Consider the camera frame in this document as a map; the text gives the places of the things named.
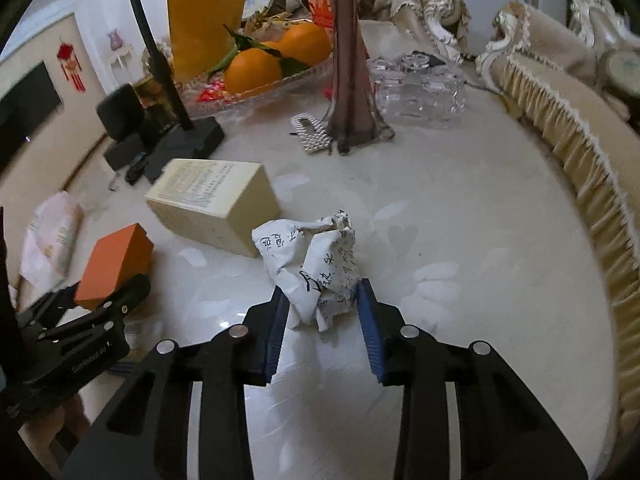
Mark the red candy wrapper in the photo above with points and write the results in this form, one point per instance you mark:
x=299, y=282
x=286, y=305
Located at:
x=212, y=93

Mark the black flat box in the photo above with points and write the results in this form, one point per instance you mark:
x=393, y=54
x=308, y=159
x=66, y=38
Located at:
x=125, y=152

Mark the orange fruit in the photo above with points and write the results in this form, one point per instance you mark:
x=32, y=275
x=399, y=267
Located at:
x=270, y=46
x=252, y=72
x=305, y=42

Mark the beige fringed sofa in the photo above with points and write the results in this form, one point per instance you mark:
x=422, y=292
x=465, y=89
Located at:
x=575, y=110

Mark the pink white plastic bag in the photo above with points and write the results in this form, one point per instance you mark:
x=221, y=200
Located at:
x=50, y=240

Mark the dark purple glass vase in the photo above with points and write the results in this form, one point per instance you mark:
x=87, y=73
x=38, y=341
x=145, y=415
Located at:
x=350, y=60

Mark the printed white paper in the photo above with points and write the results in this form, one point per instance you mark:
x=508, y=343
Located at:
x=310, y=260

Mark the red knot wall hanging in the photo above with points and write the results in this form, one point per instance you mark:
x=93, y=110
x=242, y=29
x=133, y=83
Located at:
x=70, y=62

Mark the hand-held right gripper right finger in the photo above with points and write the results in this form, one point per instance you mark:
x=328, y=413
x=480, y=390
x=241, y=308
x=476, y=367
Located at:
x=372, y=332

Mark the clear glass dish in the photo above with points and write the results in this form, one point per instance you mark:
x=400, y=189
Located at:
x=420, y=95

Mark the ornate silver sofa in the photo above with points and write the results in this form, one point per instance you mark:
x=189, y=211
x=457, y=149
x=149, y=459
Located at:
x=430, y=5

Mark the black television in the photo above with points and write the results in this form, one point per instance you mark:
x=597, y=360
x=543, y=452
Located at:
x=25, y=110

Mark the black remote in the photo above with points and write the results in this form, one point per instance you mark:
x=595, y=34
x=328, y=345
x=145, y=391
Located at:
x=135, y=167

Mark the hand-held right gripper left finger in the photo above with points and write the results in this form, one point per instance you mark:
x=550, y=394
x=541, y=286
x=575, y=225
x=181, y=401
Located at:
x=277, y=335

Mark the white side table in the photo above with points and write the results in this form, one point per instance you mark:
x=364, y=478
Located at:
x=120, y=62

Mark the glass fruit tray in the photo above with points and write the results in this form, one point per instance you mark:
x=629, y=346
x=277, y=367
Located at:
x=260, y=103

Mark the small purple vase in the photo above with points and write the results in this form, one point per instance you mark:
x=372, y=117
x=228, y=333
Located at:
x=115, y=40

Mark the black phone stand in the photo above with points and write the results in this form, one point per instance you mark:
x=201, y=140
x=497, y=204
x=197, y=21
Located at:
x=160, y=65

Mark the black cube box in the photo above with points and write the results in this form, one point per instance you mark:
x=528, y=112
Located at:
x=117, y=110

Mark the beige cardboard box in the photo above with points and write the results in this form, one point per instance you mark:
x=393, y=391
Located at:
x=200, y=195

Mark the orange box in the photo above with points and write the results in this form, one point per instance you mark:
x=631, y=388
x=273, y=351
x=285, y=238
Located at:
x=112, y=265

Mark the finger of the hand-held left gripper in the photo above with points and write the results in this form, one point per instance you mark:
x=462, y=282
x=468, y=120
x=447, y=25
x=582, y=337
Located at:
x=130, y=297
x=47, y=307

